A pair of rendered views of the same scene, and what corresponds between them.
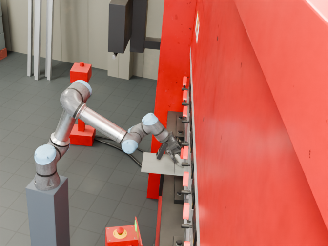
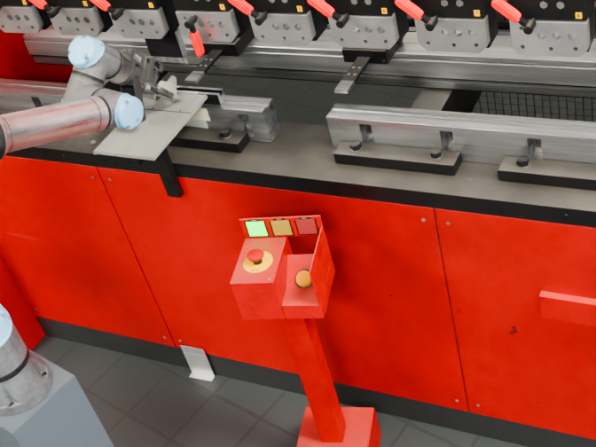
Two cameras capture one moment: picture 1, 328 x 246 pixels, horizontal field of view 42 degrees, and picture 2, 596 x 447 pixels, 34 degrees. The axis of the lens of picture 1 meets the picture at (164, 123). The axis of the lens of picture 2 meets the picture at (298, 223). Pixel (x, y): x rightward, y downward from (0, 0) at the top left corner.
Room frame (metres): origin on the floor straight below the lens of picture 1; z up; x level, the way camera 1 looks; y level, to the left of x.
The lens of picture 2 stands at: (0.46, 1.48, 2.23)
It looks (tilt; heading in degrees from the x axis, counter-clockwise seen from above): 38 degrees down; 307
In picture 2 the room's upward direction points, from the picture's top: 16 degrees counter-clockwise
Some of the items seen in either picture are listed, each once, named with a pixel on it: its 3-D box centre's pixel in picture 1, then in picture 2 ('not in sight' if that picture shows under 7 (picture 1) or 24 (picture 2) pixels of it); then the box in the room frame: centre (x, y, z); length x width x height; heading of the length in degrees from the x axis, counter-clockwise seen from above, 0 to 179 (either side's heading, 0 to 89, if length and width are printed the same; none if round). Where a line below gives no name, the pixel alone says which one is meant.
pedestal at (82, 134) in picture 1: (81, 104); not in sight; (3.58, 0.82, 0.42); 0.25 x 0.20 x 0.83; 91
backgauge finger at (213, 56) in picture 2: not in sight; (213, 51); (1.94, -0.34, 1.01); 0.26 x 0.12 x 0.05; 91
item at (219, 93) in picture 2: not in sight; (189, 94); (1.93, -0.18, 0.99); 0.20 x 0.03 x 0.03; 1
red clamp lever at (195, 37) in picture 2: (184, 151); (196, 35); (1.79, -0.12, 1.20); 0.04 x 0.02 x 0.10; 91
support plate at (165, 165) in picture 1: (165, 164); (152, 123); (1.95, -0.03, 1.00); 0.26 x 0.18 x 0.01; 91
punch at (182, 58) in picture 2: not in sight; (166, 46); (1.95, -0.18, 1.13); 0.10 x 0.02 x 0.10; 1
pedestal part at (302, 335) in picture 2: not in sight; (313, 369); (1.55, 0.15, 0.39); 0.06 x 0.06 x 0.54; 15
